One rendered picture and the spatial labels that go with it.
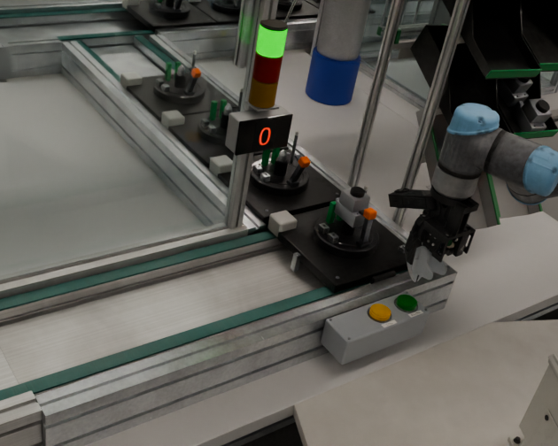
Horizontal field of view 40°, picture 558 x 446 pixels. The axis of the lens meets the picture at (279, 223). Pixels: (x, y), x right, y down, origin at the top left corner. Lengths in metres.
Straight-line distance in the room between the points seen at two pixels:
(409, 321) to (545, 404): 0.29
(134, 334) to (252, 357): 0.22
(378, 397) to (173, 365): 0.40
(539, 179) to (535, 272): 0.71
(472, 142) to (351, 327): 0.41
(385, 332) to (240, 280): 0.31
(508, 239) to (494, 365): 0.51
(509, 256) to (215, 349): 0.90
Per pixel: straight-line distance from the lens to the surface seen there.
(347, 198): 1.57
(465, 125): 1.27
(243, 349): 1.34
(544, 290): 1.89
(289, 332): 1.39
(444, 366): 1.57
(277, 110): 1.49
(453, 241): 1.40
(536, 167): 1.26
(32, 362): 1.35
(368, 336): 1.43
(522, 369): 1.64
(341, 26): 2.41
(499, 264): 1.92
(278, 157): 1.76
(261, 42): 1.40
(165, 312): 1.45
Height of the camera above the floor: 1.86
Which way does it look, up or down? 33 degrees down
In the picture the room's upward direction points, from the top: 11 degrees clockwise
